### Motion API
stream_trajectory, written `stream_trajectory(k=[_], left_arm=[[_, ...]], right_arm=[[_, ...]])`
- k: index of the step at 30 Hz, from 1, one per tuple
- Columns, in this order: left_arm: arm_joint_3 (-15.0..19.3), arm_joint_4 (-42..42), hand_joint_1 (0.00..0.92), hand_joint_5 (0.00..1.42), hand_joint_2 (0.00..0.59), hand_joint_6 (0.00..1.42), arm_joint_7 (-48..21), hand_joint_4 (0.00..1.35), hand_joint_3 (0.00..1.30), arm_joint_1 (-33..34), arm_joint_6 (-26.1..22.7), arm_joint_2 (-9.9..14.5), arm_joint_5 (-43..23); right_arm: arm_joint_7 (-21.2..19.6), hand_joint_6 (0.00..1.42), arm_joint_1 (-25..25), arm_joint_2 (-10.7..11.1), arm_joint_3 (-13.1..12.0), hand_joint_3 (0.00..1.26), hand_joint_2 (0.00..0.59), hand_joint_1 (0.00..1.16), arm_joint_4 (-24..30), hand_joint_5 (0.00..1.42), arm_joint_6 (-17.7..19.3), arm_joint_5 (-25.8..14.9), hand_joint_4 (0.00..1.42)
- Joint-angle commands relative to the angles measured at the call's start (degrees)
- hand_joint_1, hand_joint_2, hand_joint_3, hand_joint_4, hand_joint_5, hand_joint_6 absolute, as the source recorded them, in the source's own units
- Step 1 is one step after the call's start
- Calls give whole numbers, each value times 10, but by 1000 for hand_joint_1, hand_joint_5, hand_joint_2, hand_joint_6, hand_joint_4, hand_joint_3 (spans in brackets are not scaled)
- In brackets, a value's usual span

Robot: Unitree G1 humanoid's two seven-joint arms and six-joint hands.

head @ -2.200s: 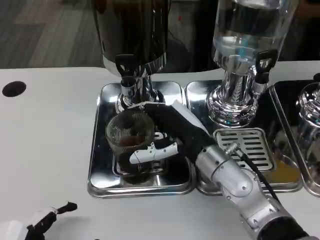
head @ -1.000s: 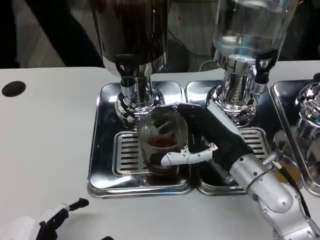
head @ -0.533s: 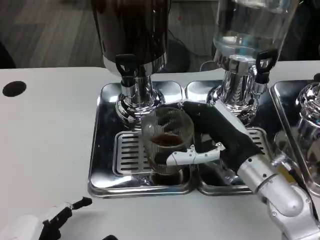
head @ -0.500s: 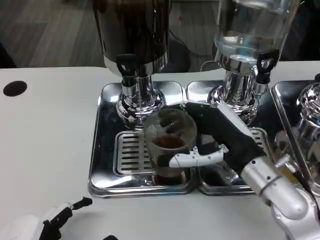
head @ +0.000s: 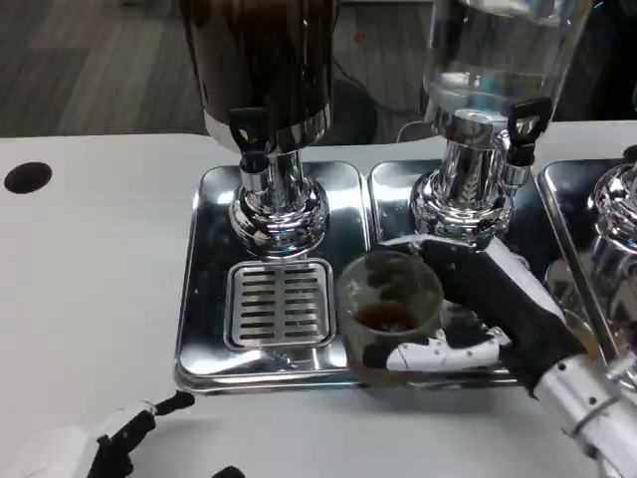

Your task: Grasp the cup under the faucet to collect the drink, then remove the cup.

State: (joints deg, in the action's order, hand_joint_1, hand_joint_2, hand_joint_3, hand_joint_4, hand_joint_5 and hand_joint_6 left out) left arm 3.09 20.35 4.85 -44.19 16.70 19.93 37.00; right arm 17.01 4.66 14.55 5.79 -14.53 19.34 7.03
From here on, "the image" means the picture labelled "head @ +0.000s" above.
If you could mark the black floor stand base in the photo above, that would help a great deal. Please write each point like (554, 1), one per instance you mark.
(356, 114)

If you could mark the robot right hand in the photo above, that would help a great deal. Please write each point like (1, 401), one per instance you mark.
(497, 294)

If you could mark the black round counter hole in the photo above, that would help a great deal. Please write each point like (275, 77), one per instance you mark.
(28, 177)

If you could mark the chrome dispenser pedestal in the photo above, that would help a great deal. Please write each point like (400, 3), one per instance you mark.
(617, 214)

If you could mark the clear ribbed glass cup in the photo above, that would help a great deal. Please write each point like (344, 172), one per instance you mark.
(356, 299)

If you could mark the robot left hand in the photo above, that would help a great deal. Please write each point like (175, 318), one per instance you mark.
(99, 438)

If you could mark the black tap on dark dispenser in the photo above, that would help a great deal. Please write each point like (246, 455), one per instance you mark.
(251, 159)

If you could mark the black tap on clear dispenser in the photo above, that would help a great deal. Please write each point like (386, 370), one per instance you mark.
(520, 149)

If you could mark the steel drip tray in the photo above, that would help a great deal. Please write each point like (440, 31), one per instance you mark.
(562, 199)
(209, 249)
(393, 209)

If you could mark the clear water drink dispenser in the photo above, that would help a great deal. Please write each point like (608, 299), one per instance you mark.
(468, 164)

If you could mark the dark coffee drink dispenser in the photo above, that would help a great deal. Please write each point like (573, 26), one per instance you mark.
(259, 74)

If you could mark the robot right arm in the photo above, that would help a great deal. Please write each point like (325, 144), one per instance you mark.
(587, 403)

